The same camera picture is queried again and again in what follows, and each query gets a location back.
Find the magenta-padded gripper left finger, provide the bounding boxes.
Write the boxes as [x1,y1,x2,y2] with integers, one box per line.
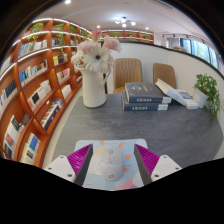
[43,143,94,187]

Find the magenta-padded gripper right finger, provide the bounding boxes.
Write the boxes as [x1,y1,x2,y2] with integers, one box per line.
[133,143,184,186]

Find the pastel printed mouse pad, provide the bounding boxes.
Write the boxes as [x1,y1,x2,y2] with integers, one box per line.
[73,138,149,191]

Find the white book with plain cover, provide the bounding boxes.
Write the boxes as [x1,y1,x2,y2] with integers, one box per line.
[184,98,200,110]

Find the thick white book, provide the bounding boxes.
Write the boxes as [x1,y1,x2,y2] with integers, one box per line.
[154,77,188,107]

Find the white plant pot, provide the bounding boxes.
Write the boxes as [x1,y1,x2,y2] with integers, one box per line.
[193,88,209,109]

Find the curved orange wooden bookshelf unit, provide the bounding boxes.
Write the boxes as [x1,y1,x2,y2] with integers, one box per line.
[0,18,93,168]

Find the white ceramic vase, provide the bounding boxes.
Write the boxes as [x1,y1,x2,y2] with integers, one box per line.
[75,64,111,109]

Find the green leafy pothos plant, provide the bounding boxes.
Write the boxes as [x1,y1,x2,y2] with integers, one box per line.
[193,73,222,120]

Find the tan upholstered chair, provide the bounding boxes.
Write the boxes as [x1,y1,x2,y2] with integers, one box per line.
[152,62,177,90]
[113,57,144,94]

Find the pink and white flower bouquet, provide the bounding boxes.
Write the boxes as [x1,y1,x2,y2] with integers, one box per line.
[70,29,123,74]

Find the large window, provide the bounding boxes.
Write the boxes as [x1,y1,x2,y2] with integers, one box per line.
[179,37,221,69]

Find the grey curtain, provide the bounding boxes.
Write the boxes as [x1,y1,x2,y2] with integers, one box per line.
[165,37,181,49]

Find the multi-bulb ceiling light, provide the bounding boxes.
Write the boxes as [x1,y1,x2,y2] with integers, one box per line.
[114,16,137,28]

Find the black track light rail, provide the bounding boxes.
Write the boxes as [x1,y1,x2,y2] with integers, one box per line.
[162,32,214,44]

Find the orange wall shelf unit with plants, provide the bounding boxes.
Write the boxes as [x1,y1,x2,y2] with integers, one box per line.
[98,29,155,45]

